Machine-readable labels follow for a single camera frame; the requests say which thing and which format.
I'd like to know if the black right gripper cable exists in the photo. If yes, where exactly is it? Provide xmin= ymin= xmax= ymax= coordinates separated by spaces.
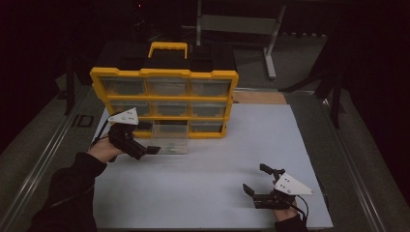
xmin=294 ymin=194 xmax=310 ymax=222

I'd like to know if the person's left hand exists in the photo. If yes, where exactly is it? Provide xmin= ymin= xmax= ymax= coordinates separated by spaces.
xmin=87 ymin=136 xmax=125 ymax=163

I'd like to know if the yellow and black organizer case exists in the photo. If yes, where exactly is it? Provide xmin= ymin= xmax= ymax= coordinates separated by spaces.
xmin=89 ymin=41 xmax=240 ymax=139

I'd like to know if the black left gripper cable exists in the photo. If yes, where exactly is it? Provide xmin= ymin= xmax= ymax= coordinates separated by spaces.
xmin=91 ymin=124 xmax=112 ymax=146

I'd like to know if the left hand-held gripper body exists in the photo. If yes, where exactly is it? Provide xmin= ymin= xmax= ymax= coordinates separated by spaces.
xmin=107 ymin=107 xmax=149 ymax=161

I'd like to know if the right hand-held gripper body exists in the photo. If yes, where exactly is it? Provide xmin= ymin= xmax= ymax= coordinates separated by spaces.
xmin=252 ymin=167 xmax=316 ymax=211

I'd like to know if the person's right hand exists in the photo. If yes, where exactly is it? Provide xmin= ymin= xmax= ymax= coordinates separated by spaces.
xmin=273 ymin=203 xmax=300 ymax=222

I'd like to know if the grid of closed organizer drawers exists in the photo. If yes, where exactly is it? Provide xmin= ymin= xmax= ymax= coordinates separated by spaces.
xmin=99 ymin=76 xmax=232 ymax=133

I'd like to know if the black stand leg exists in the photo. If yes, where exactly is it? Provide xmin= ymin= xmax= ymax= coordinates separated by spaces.
xmin=63 ymin=56 xmax=77 ymax=116

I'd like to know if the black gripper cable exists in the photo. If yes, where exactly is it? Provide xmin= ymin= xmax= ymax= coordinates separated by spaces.
xmin=91 ymin=124 xmax=112 ymax=146
xmin=294 ymin=194 xmax=310 ymax=222

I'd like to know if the aluminium rail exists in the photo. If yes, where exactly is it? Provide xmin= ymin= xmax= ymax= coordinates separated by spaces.
xmin=0 ymin=86 xmax=92 ymax=232
xmin=286 ymin=90 xmax=388 ymax=232

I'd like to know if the grey metal stand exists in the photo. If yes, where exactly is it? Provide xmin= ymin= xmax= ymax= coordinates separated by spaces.
xmin=195 ymin=0 xmax=287 ymax=80

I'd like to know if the brown wooden board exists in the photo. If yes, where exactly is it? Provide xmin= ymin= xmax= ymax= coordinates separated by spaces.
xmin=232 ymin=91 xmax=287 ymax=105

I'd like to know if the black tripod stand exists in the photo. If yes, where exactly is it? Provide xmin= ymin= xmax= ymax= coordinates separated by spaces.
xmin=278 ymin=61 xmax=345 ymax=130

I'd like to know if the clear plastic pull-out drawer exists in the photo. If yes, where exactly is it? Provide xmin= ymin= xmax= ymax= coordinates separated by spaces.
xmin=150 ymin=120 xmax=190 ymax=156

